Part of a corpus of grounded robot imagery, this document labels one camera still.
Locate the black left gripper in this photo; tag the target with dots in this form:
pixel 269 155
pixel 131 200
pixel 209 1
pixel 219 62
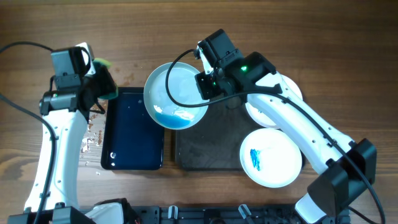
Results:
pixel 108 86

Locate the black water tray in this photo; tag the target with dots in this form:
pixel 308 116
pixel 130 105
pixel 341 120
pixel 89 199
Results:
pixel 132 139

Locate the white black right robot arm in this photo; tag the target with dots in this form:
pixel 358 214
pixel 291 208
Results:
pixel 346 168

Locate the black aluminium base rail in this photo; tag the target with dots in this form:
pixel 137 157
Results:
pixel 269 214

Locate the green yellow sponge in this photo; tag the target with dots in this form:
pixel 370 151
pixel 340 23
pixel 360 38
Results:
pixel 113 92

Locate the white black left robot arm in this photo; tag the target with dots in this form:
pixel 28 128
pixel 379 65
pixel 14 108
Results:
pixel 53 198

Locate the dark brown serving tray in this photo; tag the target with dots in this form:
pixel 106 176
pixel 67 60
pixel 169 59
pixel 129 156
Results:
pixel 214 142

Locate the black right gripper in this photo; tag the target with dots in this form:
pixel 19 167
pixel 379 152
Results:
pixel 203 81

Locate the white plate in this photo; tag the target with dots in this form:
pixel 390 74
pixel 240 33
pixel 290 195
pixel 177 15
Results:
pixel 263 120
pixel 270 158

